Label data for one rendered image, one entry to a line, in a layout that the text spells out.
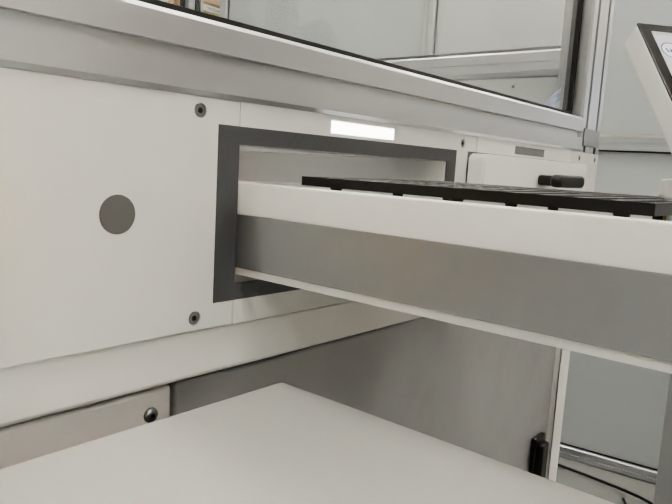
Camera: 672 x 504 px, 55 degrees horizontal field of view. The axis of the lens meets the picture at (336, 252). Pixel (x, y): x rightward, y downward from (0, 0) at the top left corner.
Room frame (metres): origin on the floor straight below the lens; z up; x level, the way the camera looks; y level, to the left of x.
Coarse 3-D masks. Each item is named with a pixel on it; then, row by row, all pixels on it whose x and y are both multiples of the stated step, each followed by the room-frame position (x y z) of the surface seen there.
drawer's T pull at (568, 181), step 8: (544, 176) 0.73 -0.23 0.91; (552, 176) 0.71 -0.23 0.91; (560, 176) 0.70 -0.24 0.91; (568, 176) 0.72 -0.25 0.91; (576, 176) 0.74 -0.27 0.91; (544, 184) 0.73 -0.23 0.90; (552, 184) 0.70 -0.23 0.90; (560, 184) 0.70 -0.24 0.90; (568, 184) 0.72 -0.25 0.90; (576, 184) 0.73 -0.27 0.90
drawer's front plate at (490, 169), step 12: (480, 156) 0.64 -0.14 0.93; (492, 156) 0.65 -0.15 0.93; (504, 156) 0.67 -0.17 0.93; (468, 168) 0.65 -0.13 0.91; (480, 168) 0.64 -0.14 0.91; (492, 168) 0.65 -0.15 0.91; (504, 168) 0.67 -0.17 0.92; (516, 168) 0.69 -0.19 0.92; (528, 168) 0.72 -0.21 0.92; (540, 168) 0.74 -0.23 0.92; (552, 168) 0.77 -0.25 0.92; (564, 168) 0.80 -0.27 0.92; (576, 168) 0.83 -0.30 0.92; (468, 180) 0.65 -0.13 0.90; (480, 180) 0.64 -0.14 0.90; (492, 180) 0.65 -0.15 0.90; (504, 180) 0.67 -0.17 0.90; (516, 180) 0.70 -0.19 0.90; (528, 180) 0.72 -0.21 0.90
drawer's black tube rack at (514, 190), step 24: (384, 192) 0.39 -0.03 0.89; (408, 192) 0.38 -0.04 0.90; (432, 192) 0.37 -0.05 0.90; (456, 192) 0.36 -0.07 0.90; (480, 192) 0.35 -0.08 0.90; (504, 192) 0.34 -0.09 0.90; (528, 192) 0.36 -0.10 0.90; (552, 192) 0.39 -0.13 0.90; (576, 192) 0.44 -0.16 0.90; (600, 192) 0.48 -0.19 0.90; (624, 216) 0.32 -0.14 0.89
